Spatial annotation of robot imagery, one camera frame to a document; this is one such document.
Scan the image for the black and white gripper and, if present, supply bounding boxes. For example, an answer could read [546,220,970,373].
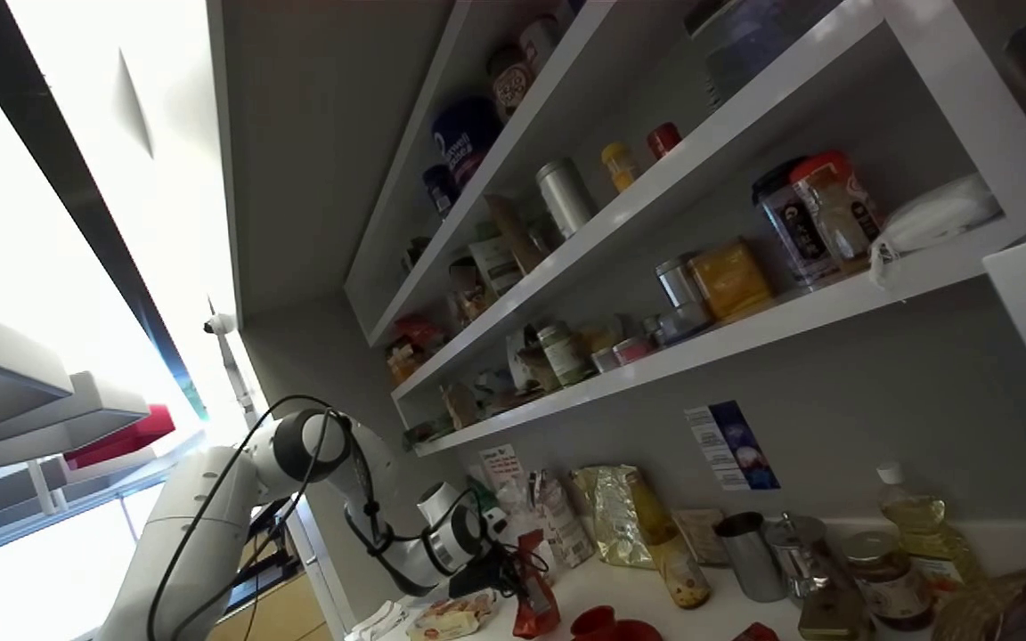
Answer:
[416,480,513,596]

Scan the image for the orange snack packet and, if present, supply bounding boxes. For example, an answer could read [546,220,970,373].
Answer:
[513,536,558,641]

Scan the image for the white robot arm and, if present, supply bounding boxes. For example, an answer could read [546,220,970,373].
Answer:
[101,405,516,641]

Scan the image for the white bag with black script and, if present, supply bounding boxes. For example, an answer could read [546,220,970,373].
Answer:
[482,446,546,536]

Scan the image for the red round plate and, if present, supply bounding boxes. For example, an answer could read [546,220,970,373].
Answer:
[569,606,664,641]

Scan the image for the gold foil bag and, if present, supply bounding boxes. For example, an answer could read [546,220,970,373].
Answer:
[569,465,676,570]

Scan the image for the yellow liquid glass bottle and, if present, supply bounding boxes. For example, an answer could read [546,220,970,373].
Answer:
[650,527,714,611]

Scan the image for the blue and white leaflet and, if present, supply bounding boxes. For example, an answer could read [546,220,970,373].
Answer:
[684,399,780,492]

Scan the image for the steel cup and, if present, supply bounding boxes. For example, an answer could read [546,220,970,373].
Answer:
[714,512,790,603]

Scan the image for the silver can with label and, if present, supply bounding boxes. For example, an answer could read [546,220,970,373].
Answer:
[656,259,710,345]

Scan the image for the clear plastic oil bottle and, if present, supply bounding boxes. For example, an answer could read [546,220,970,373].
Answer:
[875,465,985,593]

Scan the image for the brown glass jar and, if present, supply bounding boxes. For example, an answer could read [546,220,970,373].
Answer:
[790,149,879,263]

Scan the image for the clear bag white powder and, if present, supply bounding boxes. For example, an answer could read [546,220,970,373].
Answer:
[871,174,1001,266]

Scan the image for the white wall shelf unit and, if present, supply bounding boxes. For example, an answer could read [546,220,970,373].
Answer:
[347,0,1026,443]

